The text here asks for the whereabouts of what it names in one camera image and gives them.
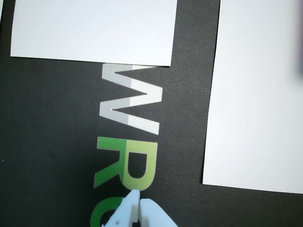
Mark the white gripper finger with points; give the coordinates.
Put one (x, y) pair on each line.
(124, 212)
(154, 215)

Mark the black mat with WRO print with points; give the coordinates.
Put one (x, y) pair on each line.
(47, 118)

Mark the white sheet marked one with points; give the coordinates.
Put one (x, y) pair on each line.
(94, 30)

